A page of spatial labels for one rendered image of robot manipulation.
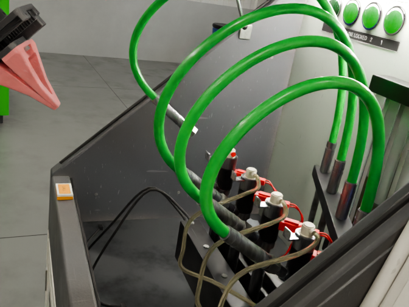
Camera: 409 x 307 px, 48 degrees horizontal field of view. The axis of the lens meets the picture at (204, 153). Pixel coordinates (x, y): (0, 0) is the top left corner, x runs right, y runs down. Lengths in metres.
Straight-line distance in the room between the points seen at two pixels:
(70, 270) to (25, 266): 1.64
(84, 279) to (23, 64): 0.36
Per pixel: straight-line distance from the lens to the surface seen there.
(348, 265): 0.48
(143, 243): 1.05
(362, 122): 0.66
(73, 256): 0.79
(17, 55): 0.51
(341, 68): 0.82
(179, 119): 0.82
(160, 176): 1.10
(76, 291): 0.72
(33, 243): 2.54
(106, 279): 0.94
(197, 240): 0.80
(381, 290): 0.50
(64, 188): 0.97
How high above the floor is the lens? 1.40
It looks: 21 degrees down
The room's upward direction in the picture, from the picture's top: 10 degrees clockwise
